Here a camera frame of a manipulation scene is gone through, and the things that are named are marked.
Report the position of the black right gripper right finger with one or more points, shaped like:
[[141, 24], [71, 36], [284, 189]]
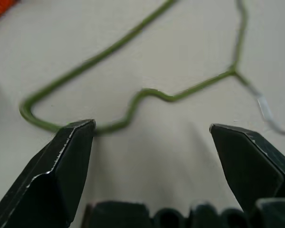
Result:
[[251, 171]]

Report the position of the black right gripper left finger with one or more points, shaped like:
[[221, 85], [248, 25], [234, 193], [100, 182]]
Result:
[[42, 185]]

